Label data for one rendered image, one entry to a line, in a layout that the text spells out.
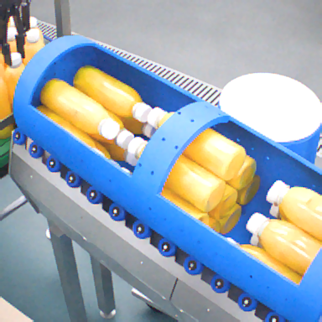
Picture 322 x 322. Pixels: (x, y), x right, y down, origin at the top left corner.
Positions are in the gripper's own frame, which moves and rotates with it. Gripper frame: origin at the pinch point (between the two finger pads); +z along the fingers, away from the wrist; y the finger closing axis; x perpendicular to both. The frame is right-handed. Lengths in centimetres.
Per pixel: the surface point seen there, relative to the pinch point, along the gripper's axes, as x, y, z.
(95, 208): -42.4, -10.1, 21.2
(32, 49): 4.6, 9.1, 6.5
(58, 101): -28.3, -6.7, -0.7
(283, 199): -84, 0, -4
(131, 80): -30.2, 14.5, 4.1
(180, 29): 97, 178, 114
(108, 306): -21, 7, 105
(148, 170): -61, -11, -3
